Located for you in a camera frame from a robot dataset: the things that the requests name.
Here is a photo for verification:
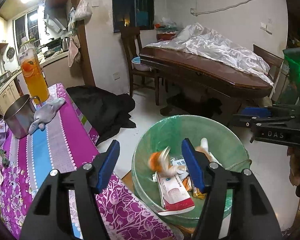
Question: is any gold orange foil package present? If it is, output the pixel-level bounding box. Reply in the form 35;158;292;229
183;176;206;199

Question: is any white red medicine box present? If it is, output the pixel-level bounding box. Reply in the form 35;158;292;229
153;172;195;216

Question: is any green lined trash bin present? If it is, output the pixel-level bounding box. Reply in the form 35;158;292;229
132;115;252;215

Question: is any kitchen window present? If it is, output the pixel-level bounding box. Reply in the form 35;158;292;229
14;9;40;51

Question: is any person's right hand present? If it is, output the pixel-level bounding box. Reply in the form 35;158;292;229
287;147;300;186

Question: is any dark wooden dining table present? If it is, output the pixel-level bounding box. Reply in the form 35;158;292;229
139;47;272;114

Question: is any purple striped floral tablecloth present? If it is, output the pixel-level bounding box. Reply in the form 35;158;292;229
0;83;183;239

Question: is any white plastic sheet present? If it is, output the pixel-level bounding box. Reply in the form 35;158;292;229
147;23;274;86

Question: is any grey cloth glove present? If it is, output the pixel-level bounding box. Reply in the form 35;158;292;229
28;98;65;135

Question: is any steel pot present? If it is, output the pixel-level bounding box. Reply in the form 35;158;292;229
4;94;42;139

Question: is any black garment on chair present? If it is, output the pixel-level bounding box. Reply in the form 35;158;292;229
66;86;136;145

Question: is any light blue basin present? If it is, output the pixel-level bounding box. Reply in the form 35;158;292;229
131;56;152;72

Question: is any orange juice bottle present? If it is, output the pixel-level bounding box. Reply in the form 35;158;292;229
18;37;50;103

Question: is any wooden chair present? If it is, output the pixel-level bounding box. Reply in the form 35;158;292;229
120;27;164;106

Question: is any dark window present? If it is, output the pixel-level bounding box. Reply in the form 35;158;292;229
112;0;154;33

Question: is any pink hanging towel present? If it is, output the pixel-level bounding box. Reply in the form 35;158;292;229
68;35;81;68

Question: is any hanging white plastic bag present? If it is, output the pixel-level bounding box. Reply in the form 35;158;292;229
74;0;93;21

